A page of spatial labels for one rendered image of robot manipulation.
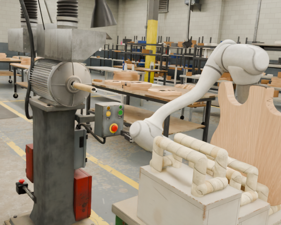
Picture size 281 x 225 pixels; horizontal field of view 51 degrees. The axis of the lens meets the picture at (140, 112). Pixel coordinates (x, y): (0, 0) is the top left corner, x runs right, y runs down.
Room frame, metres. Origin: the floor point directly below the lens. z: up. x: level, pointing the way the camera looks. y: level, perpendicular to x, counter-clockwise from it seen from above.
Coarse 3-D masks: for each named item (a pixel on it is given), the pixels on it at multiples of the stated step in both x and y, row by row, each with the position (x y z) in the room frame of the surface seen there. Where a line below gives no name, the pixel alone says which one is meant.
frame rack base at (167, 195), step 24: (144, 168) 0.86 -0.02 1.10; (168, 168) 0.87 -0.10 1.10; (192, 168) 0.89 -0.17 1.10; (144, 192) 0.85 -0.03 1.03; (168, 192) 0.76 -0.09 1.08; (216, 192) 0.73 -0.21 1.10; (240, 192) 0.74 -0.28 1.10; (144, 216) 0.84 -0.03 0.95; (168, 216) 0.76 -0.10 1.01; (192, 216) 0.69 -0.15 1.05; (216, 216) 0.69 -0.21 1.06
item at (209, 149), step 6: (180, 138) 0.87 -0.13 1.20; (186, 138) 0.86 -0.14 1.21; (192, 138) 0.85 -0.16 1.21; (186, 144) 0.85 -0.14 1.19; (192, 144) 0.83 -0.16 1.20; (198, 144) 0.81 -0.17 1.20; (204, 144) 0.80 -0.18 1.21; (210, 144) 0.80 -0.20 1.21; (198, 150) 0.81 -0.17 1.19; (204, 150) 0.79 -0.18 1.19; (210, 150) 0.78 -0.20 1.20; (216, 150) 0.76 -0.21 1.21; (222, 150) 0.75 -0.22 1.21; (216, 156) 0.76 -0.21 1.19; (222, 156) 0.75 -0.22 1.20
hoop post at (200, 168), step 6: (198, 162) 0.70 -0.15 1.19; (204, 162) 0.70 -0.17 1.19; (198, 168) 0.70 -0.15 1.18; (204, 168) 0.70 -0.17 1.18; (198, 174) 0.70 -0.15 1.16; (204, 174) 0.70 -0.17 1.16; (192, 180) 0.71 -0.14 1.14; (198, 180) 0.70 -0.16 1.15; (204, 180) 0.70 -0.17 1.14; (192, 186) 0.71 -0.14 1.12; (192, 192) 0.71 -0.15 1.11
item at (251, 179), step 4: (248, 176) 0.85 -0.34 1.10; (252, 176) 0.84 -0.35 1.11; (256, 176) 0.84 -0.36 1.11; (248, 180) 0.85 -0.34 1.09; (252, 180) 0.84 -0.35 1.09; (256, 180) 0.85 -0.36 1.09; (248, 184) 0.85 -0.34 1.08; (252, 184) 0.84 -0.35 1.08; (248, 188) 0.85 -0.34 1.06; (252, 188) 0.84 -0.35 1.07
